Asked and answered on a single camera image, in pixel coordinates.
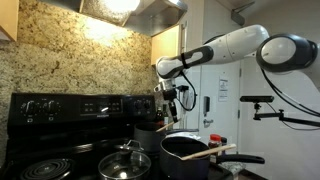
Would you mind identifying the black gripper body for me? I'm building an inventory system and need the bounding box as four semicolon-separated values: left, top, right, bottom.
154;79;177;104

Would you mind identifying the glass pot lid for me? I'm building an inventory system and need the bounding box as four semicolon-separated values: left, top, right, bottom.
98;140;152;180

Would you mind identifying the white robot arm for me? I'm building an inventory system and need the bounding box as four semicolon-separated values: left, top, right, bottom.
154;25;320;122

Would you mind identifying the red lid spice jar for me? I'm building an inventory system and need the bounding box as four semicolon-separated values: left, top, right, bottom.
208;134;222;149

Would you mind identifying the range hood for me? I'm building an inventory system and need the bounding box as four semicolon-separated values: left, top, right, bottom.
41;0;188;36

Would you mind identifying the black stove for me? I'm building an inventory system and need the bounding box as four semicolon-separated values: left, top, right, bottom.
0;92;234;180

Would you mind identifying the black saucepan with long handle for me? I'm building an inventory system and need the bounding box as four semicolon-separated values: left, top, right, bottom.
159;137;265;180

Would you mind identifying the black camera on stand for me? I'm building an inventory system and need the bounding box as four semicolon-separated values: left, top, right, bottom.
240;96;274;103

